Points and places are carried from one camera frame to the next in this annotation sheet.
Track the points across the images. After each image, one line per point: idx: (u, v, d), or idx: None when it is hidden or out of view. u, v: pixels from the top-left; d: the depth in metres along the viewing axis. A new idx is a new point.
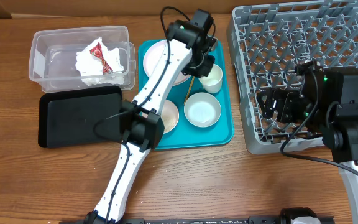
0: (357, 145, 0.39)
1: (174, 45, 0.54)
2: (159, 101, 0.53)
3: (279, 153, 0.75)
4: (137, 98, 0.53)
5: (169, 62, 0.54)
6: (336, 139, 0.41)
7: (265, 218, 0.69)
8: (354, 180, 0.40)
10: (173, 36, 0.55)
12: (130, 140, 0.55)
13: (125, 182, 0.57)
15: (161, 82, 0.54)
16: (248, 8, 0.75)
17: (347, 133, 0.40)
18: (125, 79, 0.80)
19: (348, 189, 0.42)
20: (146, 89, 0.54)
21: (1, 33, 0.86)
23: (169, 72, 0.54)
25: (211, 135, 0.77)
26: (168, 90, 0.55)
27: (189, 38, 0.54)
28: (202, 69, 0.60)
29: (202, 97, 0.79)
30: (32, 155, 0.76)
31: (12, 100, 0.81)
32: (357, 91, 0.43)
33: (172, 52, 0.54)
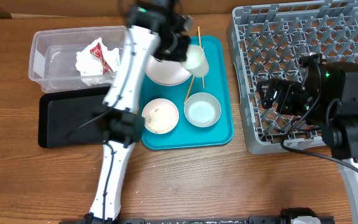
0: (357, 144, 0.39)
1: (137, 34, 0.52)
2: (131, 98, 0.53)
3: (279, 153, 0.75)
4: (107, 100, 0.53)
5: (134, 53, 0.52)
6: (335, 137, 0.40)
7: (265, 218, 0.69)
8: (353, 177, 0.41)
10: (133, 21, 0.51)
12: (111, 139, 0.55)
13: (115, 181, 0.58)
15: (129, 77, 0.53)
16: (248, 8, 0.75)
17: (346, 131, 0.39)
18: None
19: (347, 186, 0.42)
20: (115, 88, 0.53)
21: (2, 33, 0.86)
23: (136, 65, 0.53)
25: (211, 134, 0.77)
26: (139, 83, 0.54)
27: (152, 20, 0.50)
28: (176, 51, 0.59)
29: (202, 97, 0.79)
30: (32, 155, 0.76)
31: (12, 101, 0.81)
32: None
33: (135, 41, 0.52)
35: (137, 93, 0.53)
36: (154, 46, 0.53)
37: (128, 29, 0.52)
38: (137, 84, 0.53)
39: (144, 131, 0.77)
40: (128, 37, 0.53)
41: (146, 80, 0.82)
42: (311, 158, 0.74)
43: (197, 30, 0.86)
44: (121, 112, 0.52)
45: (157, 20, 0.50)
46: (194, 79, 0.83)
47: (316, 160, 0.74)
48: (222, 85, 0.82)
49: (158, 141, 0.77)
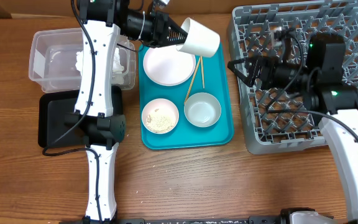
0: (331, 102, 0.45)
1: (93, 32, 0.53)
2: (102, 101, 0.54)
3: (279, 153, 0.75)
4: (79, 107, 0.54)
5: (95, 52, 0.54)
6: (312, 101, 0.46)
7: (265, 218, 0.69)
8: (332, 127, 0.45)
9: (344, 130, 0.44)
10: (86, 15, 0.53)
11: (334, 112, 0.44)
12: (92, 143, 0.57)
13: (106, 182, 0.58)
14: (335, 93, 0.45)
15: (96, 79, 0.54)
16: (248, 8, 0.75)
17: (322, 93, 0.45)
18: (125, 79, 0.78)
19: (327, 136, 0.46)
20: (83, 93, 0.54)
21: (2, 33, 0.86)
23: (99, 63, 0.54)
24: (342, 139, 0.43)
25: (212, 134, 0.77)
26: (107, 85, 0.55)
27: (105, 7, 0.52)
28: (154, 33, 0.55)
29: (200, 96, 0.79)
30: (32, 155, 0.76)
31: (12, 101, 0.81)
32: (336, 56, 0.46)
33: (93, 38, 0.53)
35: (106, 94, 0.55)
36: (114, 40, 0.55)
37: (81, 27, 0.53)
38: (105, 86, 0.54)
39: (143, 130, 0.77)
40: (84, 36, 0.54)
41: (146, 80, 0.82)
42: (311, 158, 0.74)
43: None
44: (95, 118, 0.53)
45: (110, 6, 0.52)
46: (194, 79, 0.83)
47: (316, 160, 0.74)
48: (222, 85, 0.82)
49: (158, 141, 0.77)
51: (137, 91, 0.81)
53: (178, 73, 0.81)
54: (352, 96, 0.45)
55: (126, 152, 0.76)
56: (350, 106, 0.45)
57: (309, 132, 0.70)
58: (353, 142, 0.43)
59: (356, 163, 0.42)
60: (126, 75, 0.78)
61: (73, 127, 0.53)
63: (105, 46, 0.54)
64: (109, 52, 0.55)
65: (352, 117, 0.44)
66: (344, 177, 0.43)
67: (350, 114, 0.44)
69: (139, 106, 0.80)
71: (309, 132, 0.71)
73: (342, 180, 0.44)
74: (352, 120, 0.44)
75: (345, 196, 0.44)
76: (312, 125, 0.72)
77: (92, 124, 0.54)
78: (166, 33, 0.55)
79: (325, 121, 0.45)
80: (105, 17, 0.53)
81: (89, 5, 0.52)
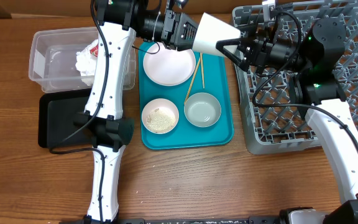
0: (314, 95, 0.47)
1: (109, 34, 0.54)
2: (112, 104, 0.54)
3: (279, 153, 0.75)
4: (89, 109, 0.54)
5: (109, 55, 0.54)
6: (297, 93, 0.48)
7: (265, 218, 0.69)
8: (317, 117, 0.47)
9: (329, 119, 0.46)
10: (103, 17, 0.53)
11: (318, 104, 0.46)
12: (100, 143, 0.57)
13: (110, 183, 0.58)
14: (317, 85, 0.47)
15: (107, 82, 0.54)
16: (248, 8, 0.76)
17: (306, 87, 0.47)
18: (126, 80, 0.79)
19: (316, 127, 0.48)
20: (95, 94, 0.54)
21: (1, 33, 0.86)
23: (112, 66, 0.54)
24: (329, 127, 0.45)
25: (212, 134, 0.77)
26: (119, 88, 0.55)
27: (123, 10, 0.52)
28: (164, 33, 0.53)
29: (202, 97, 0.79)
30: (32, 155, 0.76)
31: (12, 101, 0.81)
32: (333, 59, 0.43)
33: (108, 41, 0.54)
35: (117, 97, 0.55)
36: (129, 43, 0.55)
37: (97, 28, 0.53)
38: (116, 88, 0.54)
39: (144, 130, 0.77)
40: (100, 38, 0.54)
41: (146, 79, 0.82)
42: (311, 158, 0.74)
43: None
44: (104, 119, 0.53)
45: (128, 10, 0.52)
46: (194, 79, 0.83)
47: (316, 160, 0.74)
48: (222, 85, 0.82)
49: (158, 141, 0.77)
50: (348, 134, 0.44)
51: (137, 91, 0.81)
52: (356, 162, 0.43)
53: (176, 66, 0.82)
54: (333, 87, 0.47)
55: (127, 152, 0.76)
56: (332, 95, 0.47)
57: (309, 132, 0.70)
58: (339, 129, 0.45)
59: (345, 150, 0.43)
60: (127, 75, 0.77)
61: (82, 127, 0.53)
63: (120, 50, 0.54)
64: (123, 56, 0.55)
65: (336, 107, 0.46)
66: (335, 164, 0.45)
67: (333, 104, 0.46)
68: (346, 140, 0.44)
69: (139, 106, 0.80)
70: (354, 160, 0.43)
71: (309, 131, 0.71)
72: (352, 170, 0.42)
73: (333, 167, 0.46)
74: (335, 108, 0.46)
75: (337, 181, 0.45)
76: None
77: (100, 125, 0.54)
78: (179, 31, 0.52)
79: (311, 112, 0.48)
80: (121, 19, 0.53)
81: (107, 8, 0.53)
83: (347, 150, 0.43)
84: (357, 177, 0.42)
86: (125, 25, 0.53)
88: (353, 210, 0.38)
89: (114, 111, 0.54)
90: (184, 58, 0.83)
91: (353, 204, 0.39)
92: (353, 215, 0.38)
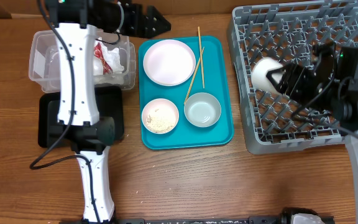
0: None
1: (67, 36, 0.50)
2: (86, 109, 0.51)
3: (279, 153, 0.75)
4: (62, 118, 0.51)
5: (71, 58, 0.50)
6: (345, 110, 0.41)
7: (265, 218, 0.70)
8: None
9: None
10: (56, 18, 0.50)
11: None
12: (81, 149, 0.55)
13: (100, 186, 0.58)
14: None
15: (76, 87, 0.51)
16: (248, 8, 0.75)
17: (357, 102, 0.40)
18: (125, 80, 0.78)
19: (353, 154, 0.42)
20: (65, 102, 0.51)
21: (2, 33, 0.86)
23: (78, 70, 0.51)
24: None
25: (212, 135, 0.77)
26: (89, 91, 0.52)
27: (76, 5, 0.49)
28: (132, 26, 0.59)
29: (203, 97, 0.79)
30: (32, 155, 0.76)
31: (12, 101, 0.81)
32: None
33: (68, 43, 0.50)
35: (89, 100, 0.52)
36: (91, 42, 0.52)
37: (53, 32, 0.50)
38: (87, 92, 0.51)
39: (144, 130, 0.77)
40: (58, 41, 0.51)
41: (146, 80, 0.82)
42: (311, 158, 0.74)
43: (197, 29, 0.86)
44: (81, 127, 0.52)
45: (82, 5, 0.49)
46: (194, 79, 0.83)
47: (316, 161, 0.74)
48: (221, 85, 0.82)
49: (158, 141, 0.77)
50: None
51: (137, 91, 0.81)
52: None
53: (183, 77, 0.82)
54: None
55: (126, 152, 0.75)
56: None
57: (309, 132, 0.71)
58: None
59: None
60: (126, 75, 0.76)
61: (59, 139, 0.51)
63: (82, 50, 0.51)
64: (87, 55, 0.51)
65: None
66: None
67: None
68: None
69: (139, 106, 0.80)
70: None
71: (309, 131, 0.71)
72: None
73: (357, 204, 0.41)
74: None
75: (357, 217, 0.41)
76: (312, 125, 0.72)
77: (79, 132, 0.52)
78: (150, 24, 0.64)
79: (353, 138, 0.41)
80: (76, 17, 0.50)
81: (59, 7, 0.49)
83: None
84: None
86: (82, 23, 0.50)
88: None
89: (89, 116, 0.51)
90: (183, 67, 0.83)
91: None
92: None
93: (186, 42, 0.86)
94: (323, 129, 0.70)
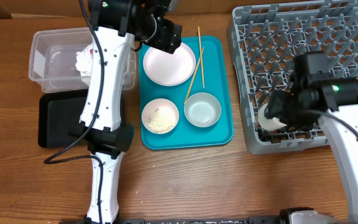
0: (332, 96, 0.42)
1: (103, 40, 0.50)
2: (109, 114, 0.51)
3: (279, 154, 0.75)
4: (84, 119, 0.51)
5: (104, 63, 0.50)
6: (312, 96, 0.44)
7: (265, 218, 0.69)
8: (332, 124, 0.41)
9: (345, 129, 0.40)
10: (97, 21, 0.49)
11: (335, 110, 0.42)
12: (99, 150, 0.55)
13: (107, 187, 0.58)
14: (336, 88, 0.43)
15: (104, 92, 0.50)
16: (248, 8, 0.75)
17: (322, 87, 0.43)
18: (126, 79, 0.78)
19: (329, 134, 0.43)
20: (90, 104, 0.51)
21: (2, 33, 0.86)
23: (109, 74, 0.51)
24: (344, 138, 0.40)
25: (212, 135, 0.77)
26: (115, 99, 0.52)
27: (120, 12, 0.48)
28: (158, 39, 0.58)
29: (211, 101, 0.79)
30: (32, 155, 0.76)
31: (12, 101, 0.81)
32: (321, 63, 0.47)
33: (104, 47, 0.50)
35: (114, 107, 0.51)
36: (126, 50, 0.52)
37: (92, 33, 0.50)
38: (112, 98, 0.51)
39: (144, 130, 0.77)
40: (95, 43, 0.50)
41: (146, 81, 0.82)
42: (311, 158, 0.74)
43: (197, 29, 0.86)
44: (100, 131, 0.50)
45: (125, 13, 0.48)
46: (194, 79, 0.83)
47: (316, 161, 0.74)
48: (222, 86, 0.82)
49: (158, 141, 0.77)
50: None
51: (137, 92, 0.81)
52: None
53: (181, 76, 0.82)
54: (353, 89, 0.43)
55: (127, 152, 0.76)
56: (352, 100, 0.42)
57: (309, 132, 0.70)
58: (355, 141, 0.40)
59: None
60: (127, 75, 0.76)
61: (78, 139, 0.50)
63: (116, 58, 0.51)
64: (119, 63, 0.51)
65: (354, 115, 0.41)
66: (346, 178, 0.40)
67: (350, 111, 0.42)
68: None
69: (139, 106, 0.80)
70: None
71: (309, 132, 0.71)
72: None
73: (344, 182, 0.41)
74: (353, 117, 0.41)
75: (347, 196, 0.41)
76: None
77: (97, 135, 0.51)
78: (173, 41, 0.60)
79: (325, 119, 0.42)
80: (116, 23, 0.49)
81: (101, 9, 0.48)
83: None
84: None
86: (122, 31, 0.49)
88: None
89: (110, 122, 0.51)
90: (190, 70, 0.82)
91: None
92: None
93: (186, 42, 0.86)
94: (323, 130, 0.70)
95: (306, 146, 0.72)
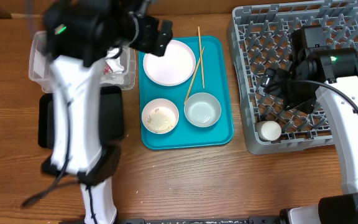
0: (330, 67, 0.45)
1: (66, 73, 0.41)
2: (83, 155, 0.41)
3: (279, 153, 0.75)
4: (55, 162, 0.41)
5: (69, 100, 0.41)
6: (311, 66, 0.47)
7: (265, 218, 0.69)
8: (329, 96, 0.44)
9: (342, 100, 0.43)
10: (53, 49, 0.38)
11: (332, 81, 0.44)
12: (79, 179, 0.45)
13: (99, 205, 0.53)
14: (334, 58, 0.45)
15: (73, 132, 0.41)
16: (248, 8, 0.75)
17: (323, 58, 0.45)
18: (125, 79, 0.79)
19: (325, 104, 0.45)
20: (59, 145, 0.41)
21: (2, 34, 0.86)
23: (76, 112, 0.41)
24: (340, 109, 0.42)
25: (211, 134, 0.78)
26: (89, 136, 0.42)
27: (81, 33, 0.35)
28: (142, 42, 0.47)
29: (212, 101, 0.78)
30: (32, 155, 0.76)
31: (12, 101, 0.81)
32: (318, 37, 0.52)
33: (66, 82, 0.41)
35: (88, 144, 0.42)
36: (96, 79, 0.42)
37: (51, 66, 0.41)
38: (86, 137, 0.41)
39: (144, 130, 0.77)
40: (56, 78, 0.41)
41: (146, 79, 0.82)
42: (311, 158, 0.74)
43: (197, 30, 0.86)
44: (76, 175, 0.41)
45: (87, 35, 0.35)
46: (194, 79, 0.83)
47: (316, 161, 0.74)
48: (222, 85, 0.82)
49: (158, 141, 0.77)
50: None
51: (137, 92, 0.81)
52: None
53: (183, 70, 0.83)
54: (350, 60, 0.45)
55: (126, 152, 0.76)
56: (350, 71, 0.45)
57: (309, 132, 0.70)
58: (352, 112, 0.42)
59: (354, 136, 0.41)
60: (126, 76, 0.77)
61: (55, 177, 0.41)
63: (82, 91, 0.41)
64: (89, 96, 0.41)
65: (351, 86, 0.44)
66: (340, 147, 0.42)
67: (348, 81, 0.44)
68: None
69: (139, 106, 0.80)
70: None
71: (309, 132, 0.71)
72: None
73: (339, 152, 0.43)
74: (351, 88, 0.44)
75: (341, 168, 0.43)
76: (312, 125, 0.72)
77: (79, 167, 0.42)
78: (160, 40, 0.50)
79: (323, 90, 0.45)
80: (78, 53, 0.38)
81: (56, 34, 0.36)
83: (357, 137, 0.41)
84: None
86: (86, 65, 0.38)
88: (355, 205, 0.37)
89: (87, 163, 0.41)
90: (190, 70, 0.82)
91: (356, 198, 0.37)
92: (353, 210, 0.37)
93: (186, 42, 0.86)
94: (323, 130, 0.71)
95: (306, 146, 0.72)
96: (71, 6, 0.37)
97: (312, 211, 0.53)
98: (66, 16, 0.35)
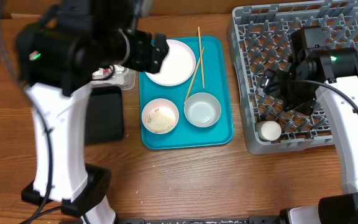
0: (330, 67, 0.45)
1: (44, 101, 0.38)
2: (66, 185, 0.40)
3: (279, 154, 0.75)
4: (38, 188, 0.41)
5: (50, 129, 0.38)
6: (310, 66, 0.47)
7: (265, 218, 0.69)
8: (329, 96, 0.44)
9: (342, 100, 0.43)
10: (30, 76, 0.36)
11: (332, 81, 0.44)
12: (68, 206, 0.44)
13: (94, 218, 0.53)
14: (334, 58, 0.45)
15: (55, 160, 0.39)
16: (248, 8, 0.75)
17: (323, 59, 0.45)
18: (125, 79, 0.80)
19: (324, 104, 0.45)
20: (41, 172, 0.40)
21: (2, 34, 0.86)
23: (58, 144, 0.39)
24: (340, 109, 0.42)
25: (211, 134, 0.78)
26: (73, 164, 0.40)
27: (58, 59, 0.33)
28: (136, 60, 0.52)
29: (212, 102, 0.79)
30: (32, 155, 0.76)
31: (12, 100, 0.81)
32: (317, 37, 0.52)
33: (45, 110, 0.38)
35: (71, 173, 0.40)
36: (80, 105, 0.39)
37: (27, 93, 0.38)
38: (69, 167, 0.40)
39: (144, 130, 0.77)
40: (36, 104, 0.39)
41: (146, 79, 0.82)
42: (311, 158, 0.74)
43: (197, 30, 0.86)
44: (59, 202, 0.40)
45: (65, 61, 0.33)
46: (194, 79, 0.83)
47: (316, 161, 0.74)
48: (222, 85, 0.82)
49: (158, 141, 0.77)
50: None
51: (136, 92, 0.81)
52: None
53: (183, 70, 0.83)
54: (350, 60, 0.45)
55: (126, 152, 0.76)
56: (350, 71, 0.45)
57: (309, 132, 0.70)
58: (351, 112, 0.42)
59: (353, 135, 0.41)
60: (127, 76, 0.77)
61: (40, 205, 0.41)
63: (64, 121, 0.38)
64: (71, 126, 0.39)
65: (352, 86, 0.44)
66: (341, 148, 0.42)
67: (348, 81, 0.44)
68: None
69: (139, 106, 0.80)
70: None
71: (309, 132, 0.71)
72: None
73: (339, 152, 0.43)
74: (351, 89, 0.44)
75: (341, 168, 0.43)
76: (312, 125, 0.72)
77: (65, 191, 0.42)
78: (155, 56, 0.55)
79: (323, 90, 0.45)
80: (58, 80, 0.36)
81: (32, 62, 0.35)
83: (357, 136, 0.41)
84: None
86: (66, 93, 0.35)
88: (355, 204, 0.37)
89: (71, 191, 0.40)
90: (190, 70, 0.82)
91: (355, 198, 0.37)
92: (353, 209, 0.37)
93: (186, 42, 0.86)
94: (323, 130, 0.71)
95: (306, 146, 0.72)
96: (46, 30, 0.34)
97: (312, 211, 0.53)
98: (41, 42, 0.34)
